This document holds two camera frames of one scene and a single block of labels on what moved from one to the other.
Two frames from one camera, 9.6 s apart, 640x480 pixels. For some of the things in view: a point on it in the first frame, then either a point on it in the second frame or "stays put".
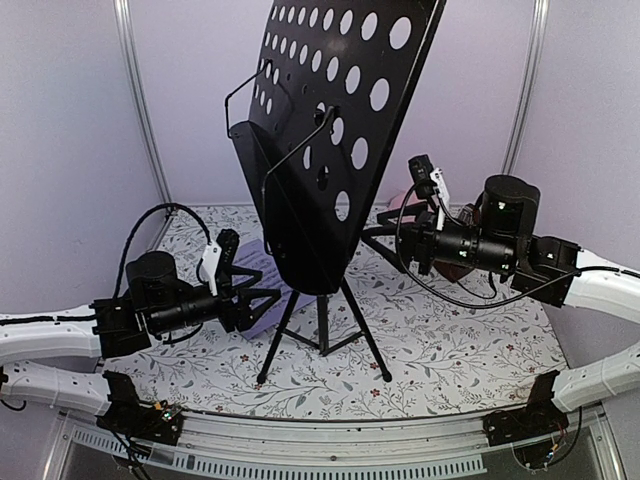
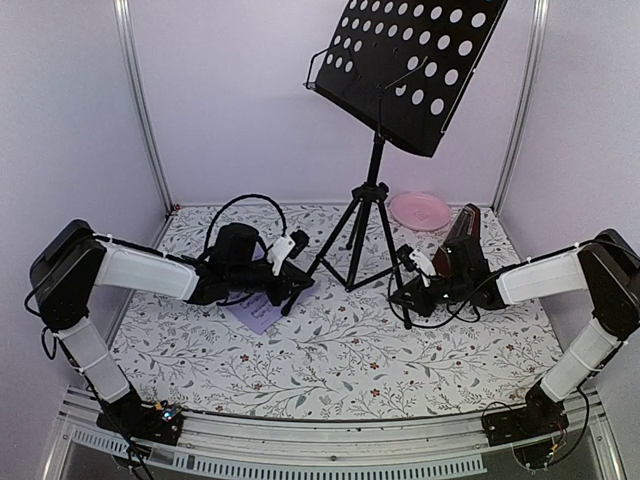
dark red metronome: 469,216 stays put
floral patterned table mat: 391,342 stays put
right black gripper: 422,235 -> 422,303
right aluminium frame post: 531,72 stays put
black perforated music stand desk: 333,82 -> 399,69
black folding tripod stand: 322,349 -> 373,195
